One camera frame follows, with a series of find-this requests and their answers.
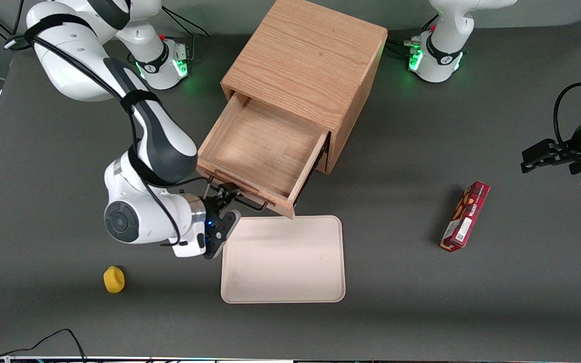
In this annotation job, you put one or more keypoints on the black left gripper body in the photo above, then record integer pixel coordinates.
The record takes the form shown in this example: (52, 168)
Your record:
(567, 152)

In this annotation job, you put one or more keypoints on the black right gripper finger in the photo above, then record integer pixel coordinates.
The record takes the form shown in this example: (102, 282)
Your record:
(230, 191)
(215, 196)

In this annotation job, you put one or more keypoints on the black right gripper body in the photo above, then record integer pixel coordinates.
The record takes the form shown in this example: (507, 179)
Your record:
(213, 206)

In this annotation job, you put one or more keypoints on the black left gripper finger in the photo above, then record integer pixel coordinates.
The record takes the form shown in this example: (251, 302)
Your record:
(540, 148)
(535, 164)

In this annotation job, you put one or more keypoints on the wooden drawer with deep tray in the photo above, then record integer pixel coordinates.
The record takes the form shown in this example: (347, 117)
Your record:
(265, 146)

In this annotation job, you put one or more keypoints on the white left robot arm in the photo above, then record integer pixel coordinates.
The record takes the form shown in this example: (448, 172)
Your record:
(444, 50)

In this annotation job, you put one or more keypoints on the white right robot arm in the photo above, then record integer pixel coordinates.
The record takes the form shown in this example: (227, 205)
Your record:
(159, 141)

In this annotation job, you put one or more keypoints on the wooden drawer cabinet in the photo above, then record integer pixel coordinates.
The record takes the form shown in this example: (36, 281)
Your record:
(310, 55)

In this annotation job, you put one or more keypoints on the cream rectangular tray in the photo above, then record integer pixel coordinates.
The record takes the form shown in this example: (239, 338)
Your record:
(283, 259)

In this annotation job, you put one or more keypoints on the red snack box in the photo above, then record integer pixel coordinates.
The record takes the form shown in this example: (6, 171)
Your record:
(464, 218)

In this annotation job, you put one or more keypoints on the yellow sponge block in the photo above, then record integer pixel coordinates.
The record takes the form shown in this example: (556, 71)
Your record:
(114, 280)

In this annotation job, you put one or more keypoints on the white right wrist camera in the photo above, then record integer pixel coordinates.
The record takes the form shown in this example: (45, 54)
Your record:
(189, 246)

